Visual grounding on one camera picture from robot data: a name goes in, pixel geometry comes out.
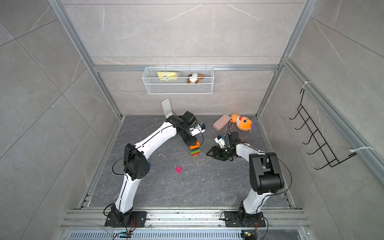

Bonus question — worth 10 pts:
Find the pink rectangular case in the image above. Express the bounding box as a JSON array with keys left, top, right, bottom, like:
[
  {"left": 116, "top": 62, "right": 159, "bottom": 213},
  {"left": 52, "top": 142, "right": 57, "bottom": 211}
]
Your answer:
[{"left": 213, "top": 115, "right": 231, "bottom": 131}]

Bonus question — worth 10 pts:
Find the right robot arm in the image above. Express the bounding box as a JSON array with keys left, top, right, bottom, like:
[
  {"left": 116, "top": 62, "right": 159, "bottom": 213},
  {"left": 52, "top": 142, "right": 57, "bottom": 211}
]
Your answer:
[{"left": 207, "top": 132, "right": 285, "bottom": 220}]

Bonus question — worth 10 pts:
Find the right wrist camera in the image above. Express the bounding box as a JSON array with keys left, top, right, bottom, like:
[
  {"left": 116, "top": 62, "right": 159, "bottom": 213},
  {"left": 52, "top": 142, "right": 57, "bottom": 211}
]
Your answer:
[{"left": 215, "top": 135, "right": 226, "bottom": 149}]

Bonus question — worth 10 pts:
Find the brown white plush toy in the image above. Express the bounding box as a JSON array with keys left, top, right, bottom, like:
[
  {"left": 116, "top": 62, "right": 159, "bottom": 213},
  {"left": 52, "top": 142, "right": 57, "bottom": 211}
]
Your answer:
[{"left": 187, "top": 73, "right": 205, "bottom": 84}]

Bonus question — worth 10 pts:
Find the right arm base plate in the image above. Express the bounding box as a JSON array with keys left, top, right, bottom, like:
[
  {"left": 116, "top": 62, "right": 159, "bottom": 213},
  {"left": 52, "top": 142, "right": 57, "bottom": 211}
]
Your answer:
[{"left": 220, "top": 211, "right": 266, "bottom": 228}]

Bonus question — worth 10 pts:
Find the dark green lego brick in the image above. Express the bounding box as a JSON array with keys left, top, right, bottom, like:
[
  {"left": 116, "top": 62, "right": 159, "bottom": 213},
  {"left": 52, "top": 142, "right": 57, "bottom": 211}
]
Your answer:
[{"left": 190, "top": 149, "right": 201, "bottom": 154}]

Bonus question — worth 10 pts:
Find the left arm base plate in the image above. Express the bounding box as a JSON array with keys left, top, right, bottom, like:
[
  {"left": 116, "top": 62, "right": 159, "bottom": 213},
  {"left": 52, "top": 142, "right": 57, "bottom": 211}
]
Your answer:
[{"left": 104, "top": 211, "right": 148, "bottom": 228}]

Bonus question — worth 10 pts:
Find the magenta lego brick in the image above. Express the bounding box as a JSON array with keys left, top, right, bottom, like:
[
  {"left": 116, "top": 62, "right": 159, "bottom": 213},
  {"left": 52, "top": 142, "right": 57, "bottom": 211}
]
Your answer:
[{"left": 175, "top": 166, "right": 183, "bottom": 174}]

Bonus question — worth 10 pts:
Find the orange plush fish toy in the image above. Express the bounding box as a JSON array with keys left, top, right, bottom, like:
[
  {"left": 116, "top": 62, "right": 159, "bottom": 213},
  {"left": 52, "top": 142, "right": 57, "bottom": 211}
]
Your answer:
[{"left": 230, "top": 113, "right": 255, "bottom": 132}]

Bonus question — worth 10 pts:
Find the yellow packet in basket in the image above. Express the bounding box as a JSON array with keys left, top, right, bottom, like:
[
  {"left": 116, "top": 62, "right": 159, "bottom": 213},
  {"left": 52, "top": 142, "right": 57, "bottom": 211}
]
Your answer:
[{"left": 157, "top": 71, "right": 181, "bottom": 82}]

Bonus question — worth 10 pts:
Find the white open flip box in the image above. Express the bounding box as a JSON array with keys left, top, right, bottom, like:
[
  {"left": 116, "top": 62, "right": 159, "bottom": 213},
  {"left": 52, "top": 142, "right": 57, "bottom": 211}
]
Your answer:
[{"left": 162, "top": 99, "right": 174, "bottom": 122}]

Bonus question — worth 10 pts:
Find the aluminium front rail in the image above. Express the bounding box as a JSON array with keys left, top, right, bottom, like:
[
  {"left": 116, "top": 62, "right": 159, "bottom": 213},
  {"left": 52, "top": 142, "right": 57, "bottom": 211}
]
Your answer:
[{"left": 59, "top": 208, "right": 310, "bottom": 230}]

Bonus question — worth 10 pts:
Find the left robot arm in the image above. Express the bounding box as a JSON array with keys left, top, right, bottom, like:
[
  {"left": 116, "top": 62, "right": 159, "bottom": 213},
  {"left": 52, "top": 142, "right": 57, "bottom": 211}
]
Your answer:
[{"left": 111, "top": 111, "right": 206, "bottom": 222}]

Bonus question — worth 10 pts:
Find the orange lego brick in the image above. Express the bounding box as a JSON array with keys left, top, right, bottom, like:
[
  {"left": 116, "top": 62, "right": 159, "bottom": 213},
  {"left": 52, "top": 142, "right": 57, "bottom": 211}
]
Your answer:
[{"left": 190, "top": 142, "right": 201, "bottom": 150}]

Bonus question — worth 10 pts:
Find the black wire hook rack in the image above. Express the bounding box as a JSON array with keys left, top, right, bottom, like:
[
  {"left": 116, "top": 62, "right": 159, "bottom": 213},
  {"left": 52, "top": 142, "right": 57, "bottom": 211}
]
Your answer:
[{"left": 289, "top": 89, "right": 357, "bottom": 170}]

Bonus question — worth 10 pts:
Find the white wire mesh basket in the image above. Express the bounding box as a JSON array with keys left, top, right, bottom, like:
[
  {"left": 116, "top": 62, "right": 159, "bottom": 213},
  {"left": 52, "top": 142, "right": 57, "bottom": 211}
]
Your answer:
[{"left": 142, "top": 66, "right": 215, "bottom": 95}]

